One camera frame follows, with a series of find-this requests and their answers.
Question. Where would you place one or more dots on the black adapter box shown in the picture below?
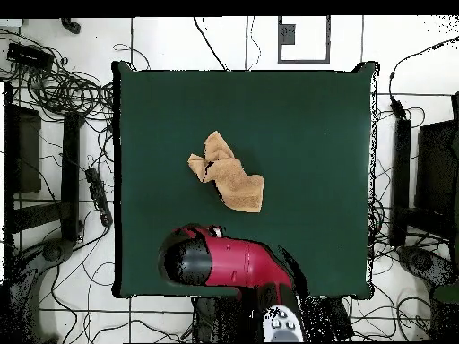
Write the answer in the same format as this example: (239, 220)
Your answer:
(28, 55)

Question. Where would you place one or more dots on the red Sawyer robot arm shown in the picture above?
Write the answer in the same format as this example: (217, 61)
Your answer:
(244, 261)

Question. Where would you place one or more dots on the black metal stand frame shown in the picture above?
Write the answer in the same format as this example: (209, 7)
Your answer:
(401, 161)
(70, 161)

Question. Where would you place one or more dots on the wide black power strip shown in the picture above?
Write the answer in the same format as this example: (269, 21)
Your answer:
(337, 315)

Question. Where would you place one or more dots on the small black curved object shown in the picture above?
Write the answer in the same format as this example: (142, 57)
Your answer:
(73, 27)

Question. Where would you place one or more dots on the long black power strip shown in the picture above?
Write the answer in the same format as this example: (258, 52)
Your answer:
(97, 193)

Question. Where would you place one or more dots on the dark tripod base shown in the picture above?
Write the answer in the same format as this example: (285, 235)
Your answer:
(53, 251)
(423, 261)

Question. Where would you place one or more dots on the grey square floor frame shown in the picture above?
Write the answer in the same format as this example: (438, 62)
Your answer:
(288, 34)

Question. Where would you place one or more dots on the tan terry towel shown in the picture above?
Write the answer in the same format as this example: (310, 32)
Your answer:
(236, 182)

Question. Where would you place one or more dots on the dark green tablecloth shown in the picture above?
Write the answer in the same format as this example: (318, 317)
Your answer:
(304, 143)

